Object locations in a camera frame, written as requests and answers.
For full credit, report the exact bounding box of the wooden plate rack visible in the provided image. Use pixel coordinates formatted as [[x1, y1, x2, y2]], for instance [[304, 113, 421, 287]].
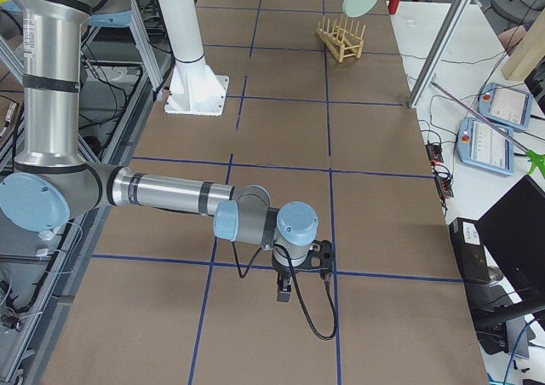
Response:
[[315, 14, 366, 63]]

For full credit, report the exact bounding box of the black box with label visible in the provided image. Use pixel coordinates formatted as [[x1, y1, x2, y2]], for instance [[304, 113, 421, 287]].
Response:
[[449, 217, 490, 284]]

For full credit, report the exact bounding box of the black usb hub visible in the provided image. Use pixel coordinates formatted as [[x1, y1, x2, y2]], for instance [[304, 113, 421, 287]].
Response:
[[425, 142, 444, 164]]

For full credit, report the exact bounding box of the black monitor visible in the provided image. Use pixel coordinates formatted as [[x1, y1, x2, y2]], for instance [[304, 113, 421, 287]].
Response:
[[476, 175, 545, 300]]

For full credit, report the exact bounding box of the near teach pendant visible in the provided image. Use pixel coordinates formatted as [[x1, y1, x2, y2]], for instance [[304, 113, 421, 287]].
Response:
[[456, 117, 514, 176]]

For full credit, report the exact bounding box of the teach pendant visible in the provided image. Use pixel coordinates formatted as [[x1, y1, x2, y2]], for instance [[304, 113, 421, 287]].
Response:
[[478, 82, 533, 132], [456, 117, 514, 176]]

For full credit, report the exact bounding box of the grabber stick tool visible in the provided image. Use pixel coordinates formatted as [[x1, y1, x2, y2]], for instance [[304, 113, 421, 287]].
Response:
[[431, 81, 545, 177]]

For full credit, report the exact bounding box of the far teach pendant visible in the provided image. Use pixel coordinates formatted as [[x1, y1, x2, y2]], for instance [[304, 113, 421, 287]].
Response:
[[478, 82, 533, 132]]

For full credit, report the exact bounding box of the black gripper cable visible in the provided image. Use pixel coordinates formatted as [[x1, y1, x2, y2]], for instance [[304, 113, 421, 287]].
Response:
[[232, 238, 340, 342]]

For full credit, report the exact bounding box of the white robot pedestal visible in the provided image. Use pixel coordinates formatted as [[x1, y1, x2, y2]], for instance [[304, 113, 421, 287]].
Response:
[[158, 0, 229, 117]]

